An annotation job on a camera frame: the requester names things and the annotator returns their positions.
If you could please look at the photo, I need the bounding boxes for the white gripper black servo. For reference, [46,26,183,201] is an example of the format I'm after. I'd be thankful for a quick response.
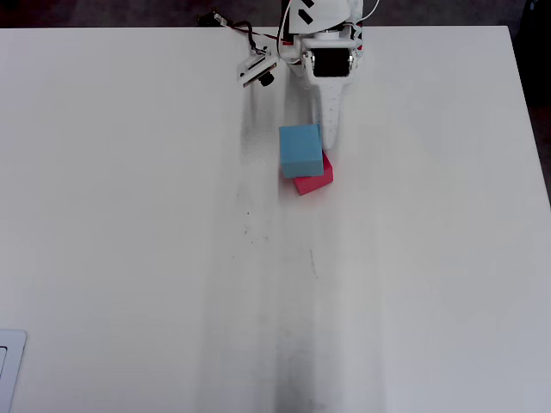
[300,28,363,151]

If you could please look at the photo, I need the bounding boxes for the blue foam cube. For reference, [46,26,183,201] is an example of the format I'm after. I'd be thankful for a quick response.
[278,123,325,180]

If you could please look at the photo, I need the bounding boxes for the red foam cube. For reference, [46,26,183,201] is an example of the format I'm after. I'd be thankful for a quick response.
[292,152,336,198]

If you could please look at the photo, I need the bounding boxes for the black controller board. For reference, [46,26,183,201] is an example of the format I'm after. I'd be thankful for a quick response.
[195,10,227,29]

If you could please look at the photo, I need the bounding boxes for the silver laptop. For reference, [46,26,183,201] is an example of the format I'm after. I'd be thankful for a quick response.
[0,329,28,413]

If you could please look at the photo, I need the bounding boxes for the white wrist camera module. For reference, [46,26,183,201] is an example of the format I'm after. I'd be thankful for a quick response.
[235,49,281,89]

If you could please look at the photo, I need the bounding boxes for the thin white servo wire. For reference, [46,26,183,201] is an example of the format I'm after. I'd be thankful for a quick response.
[277,0,298,57]

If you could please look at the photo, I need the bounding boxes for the red power wires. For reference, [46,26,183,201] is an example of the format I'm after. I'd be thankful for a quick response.
[223,24,294,46]

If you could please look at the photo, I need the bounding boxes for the black camera cable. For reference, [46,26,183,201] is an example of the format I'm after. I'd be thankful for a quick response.
[238,20,270,55]

